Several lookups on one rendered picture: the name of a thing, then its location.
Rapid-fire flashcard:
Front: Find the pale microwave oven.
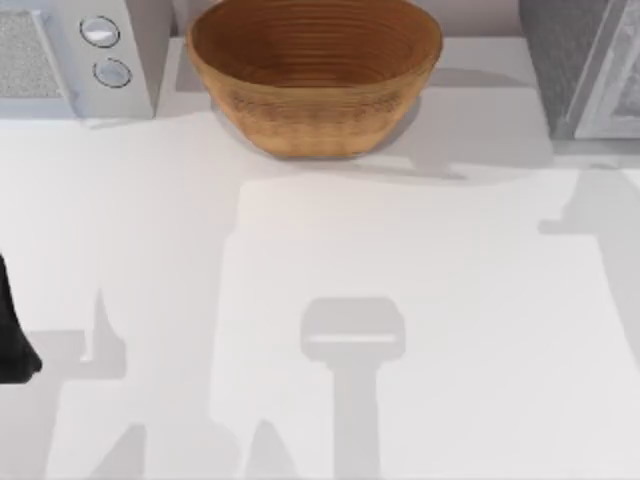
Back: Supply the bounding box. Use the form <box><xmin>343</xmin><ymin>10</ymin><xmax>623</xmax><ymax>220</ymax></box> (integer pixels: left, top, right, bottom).
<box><xmin>0</xmin><ymin>0</ymin><xmax>175</xmax><ymax>121</ymax></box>

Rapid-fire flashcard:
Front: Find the brown woven basket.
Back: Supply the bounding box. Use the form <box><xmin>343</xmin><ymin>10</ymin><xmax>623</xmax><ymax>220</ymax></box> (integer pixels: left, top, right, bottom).
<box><xmin>186</xmin><ymin>0</ymin><xmax>445</xmax><ymax>160</ymax></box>

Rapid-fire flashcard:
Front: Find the round microwave knob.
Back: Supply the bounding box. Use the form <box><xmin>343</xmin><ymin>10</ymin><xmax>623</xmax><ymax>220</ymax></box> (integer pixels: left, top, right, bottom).
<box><xmin>92</xmin><ymin>57</ymin><xmax>134</xmax><ymax>90</ymax></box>
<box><xmin>79</xmin><ymin>15</ymin><xmax>122</xmax><ymax>49</ymax></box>

